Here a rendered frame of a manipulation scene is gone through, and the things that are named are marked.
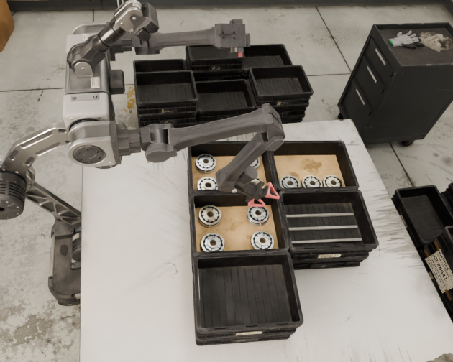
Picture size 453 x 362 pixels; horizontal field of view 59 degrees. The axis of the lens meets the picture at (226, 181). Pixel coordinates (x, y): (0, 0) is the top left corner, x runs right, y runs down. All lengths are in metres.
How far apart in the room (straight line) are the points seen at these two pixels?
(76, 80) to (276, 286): 1.10
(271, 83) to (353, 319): 1.77
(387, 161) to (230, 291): 2.15
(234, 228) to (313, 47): 2.86
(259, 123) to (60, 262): 1.58
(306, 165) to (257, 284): 0.70
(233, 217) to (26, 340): 1.40
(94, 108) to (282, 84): 1.96
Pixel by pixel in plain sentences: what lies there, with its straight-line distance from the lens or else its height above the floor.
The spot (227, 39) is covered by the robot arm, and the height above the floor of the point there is 1.59.
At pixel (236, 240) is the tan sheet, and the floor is 0.83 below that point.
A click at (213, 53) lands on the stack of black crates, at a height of 0.49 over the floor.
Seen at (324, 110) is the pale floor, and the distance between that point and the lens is 3.66.
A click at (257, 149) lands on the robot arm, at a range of 1.37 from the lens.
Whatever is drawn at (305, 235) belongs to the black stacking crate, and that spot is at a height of 0.83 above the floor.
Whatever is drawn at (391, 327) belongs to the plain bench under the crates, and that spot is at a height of 0.70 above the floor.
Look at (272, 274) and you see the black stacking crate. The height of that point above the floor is 0.83.
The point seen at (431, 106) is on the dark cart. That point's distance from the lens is 3.32.
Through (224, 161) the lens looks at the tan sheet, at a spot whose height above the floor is 0.83.
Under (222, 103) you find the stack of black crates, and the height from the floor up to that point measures 0.38.
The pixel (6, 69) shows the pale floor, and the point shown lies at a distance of 4.00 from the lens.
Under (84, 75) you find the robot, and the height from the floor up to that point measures 1.53.
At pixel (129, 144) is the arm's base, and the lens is 1.24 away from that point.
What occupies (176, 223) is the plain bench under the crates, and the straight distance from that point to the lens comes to 1.95.
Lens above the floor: 2.41
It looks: 54 degrees down
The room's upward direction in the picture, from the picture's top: 10 degrees clockwise
